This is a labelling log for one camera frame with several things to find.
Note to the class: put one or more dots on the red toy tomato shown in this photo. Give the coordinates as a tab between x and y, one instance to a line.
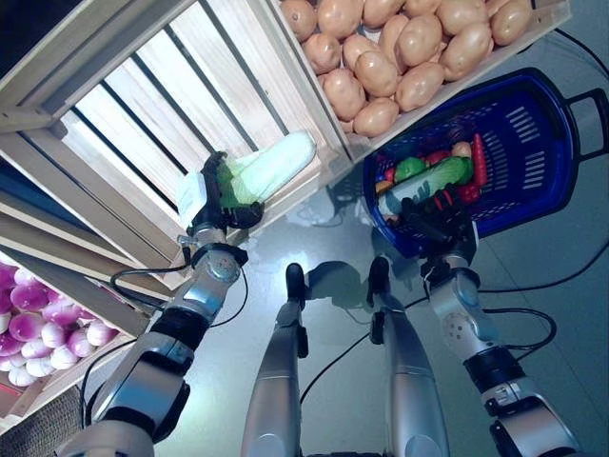
438	157

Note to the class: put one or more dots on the orange toy carrot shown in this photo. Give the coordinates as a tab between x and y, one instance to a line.
478	159

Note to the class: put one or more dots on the black robot foot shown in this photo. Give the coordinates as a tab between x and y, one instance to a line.
378	278
295	281

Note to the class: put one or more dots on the brown round toy vegetable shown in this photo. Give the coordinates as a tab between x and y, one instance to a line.
392	220

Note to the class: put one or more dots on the napa cabbage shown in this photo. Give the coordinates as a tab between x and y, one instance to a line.
280	159
428	181

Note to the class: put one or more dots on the brown potato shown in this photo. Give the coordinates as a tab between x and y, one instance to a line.
510	21
299	18
459	14
466	50
322	51
343	93
376	116
383	5
340	16
419	86
418	39
421	5
376	72
357	47
392	35

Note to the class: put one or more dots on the yellow orange toy fruit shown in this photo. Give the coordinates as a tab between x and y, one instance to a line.
382	185

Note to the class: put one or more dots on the silver robot leg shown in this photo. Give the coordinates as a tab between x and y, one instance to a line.
409	381
271	381

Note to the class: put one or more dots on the green round toy cabbage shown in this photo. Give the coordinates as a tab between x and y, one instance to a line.
409	167

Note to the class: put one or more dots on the black robot left foot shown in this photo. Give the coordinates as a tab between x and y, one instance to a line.
295	281

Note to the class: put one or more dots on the silver robot right leg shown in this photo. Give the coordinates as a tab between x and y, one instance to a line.
409	381

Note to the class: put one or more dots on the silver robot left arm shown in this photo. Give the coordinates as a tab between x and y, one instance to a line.
200	290

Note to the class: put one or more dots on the blue plastic shopping basket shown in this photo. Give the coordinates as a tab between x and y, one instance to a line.
523	143

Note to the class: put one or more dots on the black robot right foot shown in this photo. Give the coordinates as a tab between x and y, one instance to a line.
378	278

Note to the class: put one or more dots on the pale yellow toy vegetable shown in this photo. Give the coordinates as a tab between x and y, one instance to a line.
461	149

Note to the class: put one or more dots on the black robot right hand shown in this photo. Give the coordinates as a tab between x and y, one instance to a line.
447	233

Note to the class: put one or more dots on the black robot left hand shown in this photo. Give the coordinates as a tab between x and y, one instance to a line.
213	200

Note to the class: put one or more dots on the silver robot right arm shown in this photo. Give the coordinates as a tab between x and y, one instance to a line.
461	304

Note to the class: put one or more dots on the red toy bell pepper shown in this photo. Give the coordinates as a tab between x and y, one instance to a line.
468	192

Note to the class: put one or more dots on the brown woven mat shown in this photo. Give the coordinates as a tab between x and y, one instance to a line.
38	428

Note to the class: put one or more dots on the silver robot left leg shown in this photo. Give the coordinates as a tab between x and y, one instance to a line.
271	381

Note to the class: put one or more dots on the purple white turnip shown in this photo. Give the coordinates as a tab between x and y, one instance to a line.
64	357
35	349
59	312
28	295
7	278
52	333
9	345
21	376
78	340
40	366
102	331
26	326

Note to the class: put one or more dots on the black robot pelvis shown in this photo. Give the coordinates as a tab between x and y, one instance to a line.
338	452

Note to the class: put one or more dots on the wooden slatted crate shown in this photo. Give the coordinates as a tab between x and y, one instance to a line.
71	383
190	71
340	138

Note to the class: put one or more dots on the small red toy vegetable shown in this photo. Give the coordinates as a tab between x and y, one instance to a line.
389	175

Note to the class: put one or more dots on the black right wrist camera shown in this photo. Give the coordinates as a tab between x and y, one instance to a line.
430	271

